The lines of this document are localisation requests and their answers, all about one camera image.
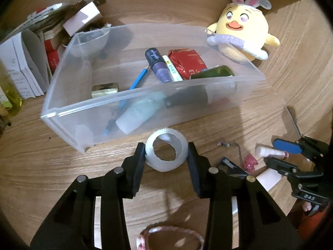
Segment clear plastic storage box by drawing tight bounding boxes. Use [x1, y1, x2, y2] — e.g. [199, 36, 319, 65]
[40, 23, 267, 154]

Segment white glue stick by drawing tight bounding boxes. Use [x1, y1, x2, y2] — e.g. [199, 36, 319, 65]
[163, 55, 183, 82]

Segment mint green tube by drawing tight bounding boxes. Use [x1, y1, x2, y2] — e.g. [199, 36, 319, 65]
[114, 92, 165, 135]

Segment yellow chick plush toy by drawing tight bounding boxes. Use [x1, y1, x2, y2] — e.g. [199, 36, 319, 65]
[205, 0, 281, 62]

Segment green metal tin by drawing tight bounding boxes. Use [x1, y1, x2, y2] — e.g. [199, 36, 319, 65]
[189, 65, 235, 80]

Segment purple tube with dark cap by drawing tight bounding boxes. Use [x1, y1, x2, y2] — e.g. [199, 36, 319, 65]
[145, 47, 172, 84]

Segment red paper boxes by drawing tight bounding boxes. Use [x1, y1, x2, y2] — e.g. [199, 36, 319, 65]
[43, 38, 64, 75]

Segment person's right forearm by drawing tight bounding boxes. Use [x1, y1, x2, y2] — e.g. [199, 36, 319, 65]
[297, 206, 333, 243]

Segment white cardboard box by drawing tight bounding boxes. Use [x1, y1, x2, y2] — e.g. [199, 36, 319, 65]
[62, 0, 107, 36]

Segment yellow liquid bottle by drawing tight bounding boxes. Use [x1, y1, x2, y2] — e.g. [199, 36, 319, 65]
[0, 65, 22, 116]

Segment black foil packet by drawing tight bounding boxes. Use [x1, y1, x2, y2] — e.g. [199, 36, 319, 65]
[216, 157, 251, 180]

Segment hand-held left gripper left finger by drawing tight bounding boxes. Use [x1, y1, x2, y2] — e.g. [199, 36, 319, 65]
[30, 142, 146, 250]

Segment pink braided bracelet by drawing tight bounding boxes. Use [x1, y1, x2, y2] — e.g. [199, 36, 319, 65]
[137, 226, 205, 250]

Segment black bottle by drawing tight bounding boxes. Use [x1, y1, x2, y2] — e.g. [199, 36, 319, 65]
[164, 82, 238, 109]

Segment white tape roll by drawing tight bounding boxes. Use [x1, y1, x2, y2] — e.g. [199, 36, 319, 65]
[144, 127, 188, 173]

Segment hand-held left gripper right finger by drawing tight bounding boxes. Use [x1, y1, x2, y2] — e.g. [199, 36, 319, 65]
[187, 142, 302, 250]

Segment blue pen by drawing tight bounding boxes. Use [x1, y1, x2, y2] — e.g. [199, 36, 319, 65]
[103, 66, 151, 136]

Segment red tea packet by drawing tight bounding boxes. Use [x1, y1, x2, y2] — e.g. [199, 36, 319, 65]
[168, 48, 209, 81]

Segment folded white paper sheets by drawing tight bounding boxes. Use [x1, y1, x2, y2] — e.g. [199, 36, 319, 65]
[0, 29, 50, 100]

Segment small white tube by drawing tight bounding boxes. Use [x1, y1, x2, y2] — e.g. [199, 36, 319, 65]
[255, 144, 289, 160]

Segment pink charm with cord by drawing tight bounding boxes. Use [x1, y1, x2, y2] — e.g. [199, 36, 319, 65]
[217, 141, 258, 173]

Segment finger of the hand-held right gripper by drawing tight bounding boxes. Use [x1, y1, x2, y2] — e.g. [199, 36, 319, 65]
[273, 137, 331, 162]
[265, 156, 323, 185]

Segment pile of books and papers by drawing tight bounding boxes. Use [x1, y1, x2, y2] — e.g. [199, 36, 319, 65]
[25, 2, 78, 35]

